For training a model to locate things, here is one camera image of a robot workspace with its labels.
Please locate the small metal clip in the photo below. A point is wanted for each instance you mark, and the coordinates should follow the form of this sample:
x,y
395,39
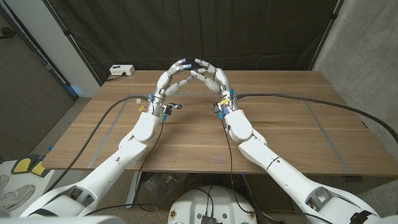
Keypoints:
x,y
178,106

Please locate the white power outlet box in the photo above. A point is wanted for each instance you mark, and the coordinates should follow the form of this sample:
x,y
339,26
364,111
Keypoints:
x,y
122,70

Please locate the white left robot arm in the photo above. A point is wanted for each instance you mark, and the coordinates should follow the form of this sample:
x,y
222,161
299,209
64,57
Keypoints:
x,y
133,149

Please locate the yellow black foot pedal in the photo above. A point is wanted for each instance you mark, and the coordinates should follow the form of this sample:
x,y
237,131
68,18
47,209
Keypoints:
x,y
38,169
21,165

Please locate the white robot torso base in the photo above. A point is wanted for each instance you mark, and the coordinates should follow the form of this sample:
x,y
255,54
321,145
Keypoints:
x,y
192,205

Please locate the grey tape rectangle outline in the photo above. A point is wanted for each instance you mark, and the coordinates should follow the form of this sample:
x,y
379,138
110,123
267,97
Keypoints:
x,y
199,94

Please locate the clear plastic bag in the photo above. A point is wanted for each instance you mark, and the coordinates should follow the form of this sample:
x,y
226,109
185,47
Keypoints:
x,y
158,183

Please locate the dark brown wooden door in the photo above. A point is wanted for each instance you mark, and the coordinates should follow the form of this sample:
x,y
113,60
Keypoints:
x,y
28,93

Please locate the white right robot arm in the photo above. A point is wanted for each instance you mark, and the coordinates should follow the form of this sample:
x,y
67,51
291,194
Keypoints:
x,y
258,152

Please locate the blue tape patch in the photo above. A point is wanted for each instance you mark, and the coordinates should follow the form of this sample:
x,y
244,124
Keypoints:
x,y
73,90

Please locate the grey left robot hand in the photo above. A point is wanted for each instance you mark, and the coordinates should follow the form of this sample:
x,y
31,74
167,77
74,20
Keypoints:
x,y
163,84

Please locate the black backdrop curtain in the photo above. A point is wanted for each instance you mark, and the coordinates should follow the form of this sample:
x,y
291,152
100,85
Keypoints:
x,y
199,31

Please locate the white table leg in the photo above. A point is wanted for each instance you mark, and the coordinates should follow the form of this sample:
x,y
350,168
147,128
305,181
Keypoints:
x,y
133,186

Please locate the black module on torso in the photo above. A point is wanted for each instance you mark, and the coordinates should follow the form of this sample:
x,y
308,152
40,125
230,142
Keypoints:
x,y
209,220

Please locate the black backdrop frame pole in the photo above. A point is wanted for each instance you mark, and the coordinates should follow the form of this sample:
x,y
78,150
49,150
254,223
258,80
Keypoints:
x,y
334,15
66,32

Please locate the grey sneaker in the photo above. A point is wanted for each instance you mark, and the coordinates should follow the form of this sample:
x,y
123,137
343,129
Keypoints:
x,y
2,182
15,196

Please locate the white floor board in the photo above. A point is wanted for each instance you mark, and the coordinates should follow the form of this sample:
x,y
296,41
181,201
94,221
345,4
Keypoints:
x,y
18,180

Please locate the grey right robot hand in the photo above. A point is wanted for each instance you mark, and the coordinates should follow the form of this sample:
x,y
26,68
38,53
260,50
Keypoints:
x,y
222,81

